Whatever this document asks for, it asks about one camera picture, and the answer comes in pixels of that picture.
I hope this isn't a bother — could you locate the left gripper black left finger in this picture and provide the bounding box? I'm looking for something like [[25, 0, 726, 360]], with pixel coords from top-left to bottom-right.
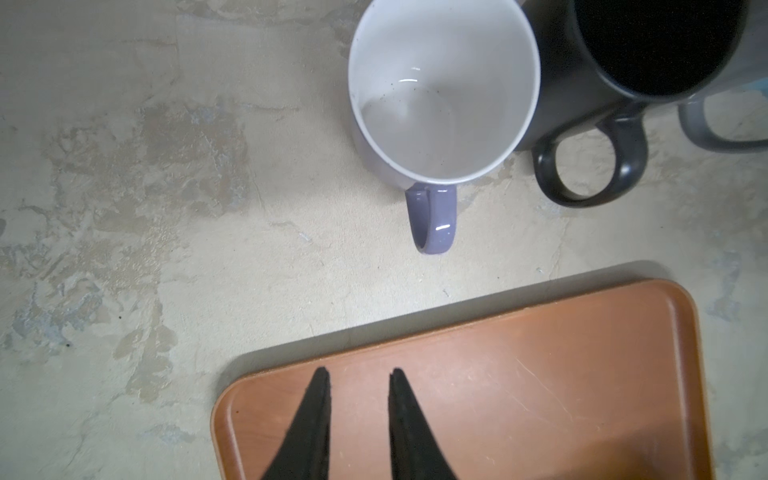
[[262, 367, 331, 480]]

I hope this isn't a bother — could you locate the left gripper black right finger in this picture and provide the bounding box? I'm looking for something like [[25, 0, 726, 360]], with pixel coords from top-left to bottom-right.
[[388, 368, 456, 480]]

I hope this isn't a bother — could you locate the purple mug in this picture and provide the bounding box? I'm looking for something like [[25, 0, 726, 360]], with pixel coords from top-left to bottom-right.
[[347, 0, 541, 255]]

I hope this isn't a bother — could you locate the black mug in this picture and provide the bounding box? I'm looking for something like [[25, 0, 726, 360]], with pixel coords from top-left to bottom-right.
[[519, 0, 749, 208]]

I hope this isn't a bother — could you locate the grey mug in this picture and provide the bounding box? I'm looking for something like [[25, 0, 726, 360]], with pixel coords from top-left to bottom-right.
[[678, 1, 767, 154]]

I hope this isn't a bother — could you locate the brown plastic tray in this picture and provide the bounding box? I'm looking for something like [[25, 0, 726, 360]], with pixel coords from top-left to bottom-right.
[[210, 280, 714, 479]]

